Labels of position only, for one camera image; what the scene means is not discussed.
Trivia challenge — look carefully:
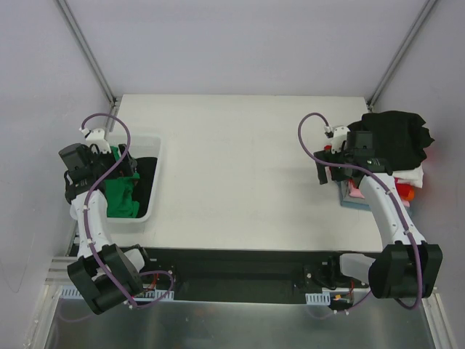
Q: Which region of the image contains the left aluminium frame post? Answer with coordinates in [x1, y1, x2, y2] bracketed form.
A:
[54, 0, 118, 107]

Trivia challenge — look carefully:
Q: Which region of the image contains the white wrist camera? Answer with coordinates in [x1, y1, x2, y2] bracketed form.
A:
[324, 126, 349, 153]
[80, 128, 111, 155]

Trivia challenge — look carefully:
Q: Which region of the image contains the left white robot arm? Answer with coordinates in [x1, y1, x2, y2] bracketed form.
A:
[59, 143, 154, 315]

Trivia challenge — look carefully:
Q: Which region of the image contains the aluminium front rail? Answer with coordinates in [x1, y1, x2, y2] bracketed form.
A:
[44, 257, 78, 285]

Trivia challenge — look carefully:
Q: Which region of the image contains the folded red t shirt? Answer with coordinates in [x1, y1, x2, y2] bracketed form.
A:
[395, 182, 415, 201]

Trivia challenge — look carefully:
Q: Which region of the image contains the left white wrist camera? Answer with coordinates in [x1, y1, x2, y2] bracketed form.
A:
[80, 128, 111, 155]

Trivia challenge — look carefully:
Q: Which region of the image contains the folded light blue t shirt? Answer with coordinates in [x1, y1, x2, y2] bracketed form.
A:
[339, 182, 371, 212]

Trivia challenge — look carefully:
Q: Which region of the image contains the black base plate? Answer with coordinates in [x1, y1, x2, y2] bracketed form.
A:
[142, 248, 368, 304]

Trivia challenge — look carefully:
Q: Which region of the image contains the folded black t shirt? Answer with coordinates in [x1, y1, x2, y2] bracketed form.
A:
[348, 111, 434, 171]

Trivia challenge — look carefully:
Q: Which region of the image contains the right aluminium frame post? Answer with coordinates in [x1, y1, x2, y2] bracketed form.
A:
[365, 0, 440, 112]

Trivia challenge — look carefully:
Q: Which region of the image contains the folded pink t shirt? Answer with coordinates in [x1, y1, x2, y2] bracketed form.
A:
[347, 180, 365, 199]

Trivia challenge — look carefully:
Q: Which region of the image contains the aluminium frame post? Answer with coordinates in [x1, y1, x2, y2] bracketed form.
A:
[365, 0, 440, 112]
[54, 0, 118, 107]

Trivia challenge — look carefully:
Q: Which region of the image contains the folded grey t shirt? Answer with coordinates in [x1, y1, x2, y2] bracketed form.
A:
[340, 180, 369, 209]

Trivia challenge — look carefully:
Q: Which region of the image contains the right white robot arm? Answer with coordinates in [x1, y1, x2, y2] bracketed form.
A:
[314, 127, 442, 300]

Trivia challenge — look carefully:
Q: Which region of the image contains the green t shirt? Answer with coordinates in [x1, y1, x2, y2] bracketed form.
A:
[104, 145, 142, 220]

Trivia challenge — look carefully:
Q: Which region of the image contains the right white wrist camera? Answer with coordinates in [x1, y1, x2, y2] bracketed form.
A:
[324, 126, 349, 153]

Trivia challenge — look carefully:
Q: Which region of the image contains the white plastic laundry basket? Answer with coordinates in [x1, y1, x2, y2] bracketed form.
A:
[104, 134, 163, 223]

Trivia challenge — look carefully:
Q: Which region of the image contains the black t shirt in basket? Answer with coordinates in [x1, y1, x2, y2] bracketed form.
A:
[132, 157, 158, 218]

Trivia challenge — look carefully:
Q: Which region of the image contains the folded white t shirt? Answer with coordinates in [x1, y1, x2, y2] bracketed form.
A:
[392, 165, 424, 188]

